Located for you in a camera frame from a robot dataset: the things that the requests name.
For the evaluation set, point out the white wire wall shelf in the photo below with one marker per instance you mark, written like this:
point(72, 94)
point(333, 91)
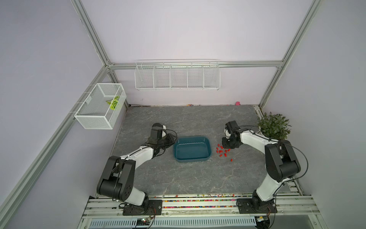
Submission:
point(186, 75)

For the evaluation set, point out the green toy in basket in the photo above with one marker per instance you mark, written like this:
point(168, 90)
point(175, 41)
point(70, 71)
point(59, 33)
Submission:
point(113, 104)

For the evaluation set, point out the white wire basket left wall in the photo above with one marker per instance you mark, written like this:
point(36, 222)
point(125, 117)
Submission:
point(94, 112)

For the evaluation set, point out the white pot leafy plant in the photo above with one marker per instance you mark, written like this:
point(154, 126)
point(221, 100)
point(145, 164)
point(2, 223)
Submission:
point(274, 126)

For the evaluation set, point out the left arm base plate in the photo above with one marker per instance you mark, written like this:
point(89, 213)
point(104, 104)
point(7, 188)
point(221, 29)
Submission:
point(149, 207)

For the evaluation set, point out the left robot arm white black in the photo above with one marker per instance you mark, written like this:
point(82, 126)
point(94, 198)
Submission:
point(117, 178)

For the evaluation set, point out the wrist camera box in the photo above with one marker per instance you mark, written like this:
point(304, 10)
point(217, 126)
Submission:
point(155, 136)
point(231, 128)

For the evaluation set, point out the black round container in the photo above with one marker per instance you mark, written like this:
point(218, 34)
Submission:
point(158, 126)

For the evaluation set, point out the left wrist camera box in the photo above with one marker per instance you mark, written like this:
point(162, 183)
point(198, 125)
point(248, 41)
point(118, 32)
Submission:
point(155, 136)

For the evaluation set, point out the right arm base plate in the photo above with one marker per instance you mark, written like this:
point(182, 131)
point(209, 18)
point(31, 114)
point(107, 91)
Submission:
point(255, 205)

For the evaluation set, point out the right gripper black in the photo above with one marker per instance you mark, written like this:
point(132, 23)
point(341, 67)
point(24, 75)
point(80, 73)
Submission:
point(224, 144)

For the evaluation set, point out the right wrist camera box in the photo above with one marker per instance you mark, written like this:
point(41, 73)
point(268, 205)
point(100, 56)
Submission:
point(231, 128)

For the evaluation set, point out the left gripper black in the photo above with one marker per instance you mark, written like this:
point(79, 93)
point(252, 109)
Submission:
point(170, 139)

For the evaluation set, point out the teal plastic storage box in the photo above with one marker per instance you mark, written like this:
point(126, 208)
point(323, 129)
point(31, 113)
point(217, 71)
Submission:
point(192, 149)

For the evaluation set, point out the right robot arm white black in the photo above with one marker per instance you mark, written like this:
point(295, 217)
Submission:
point(280, 160)

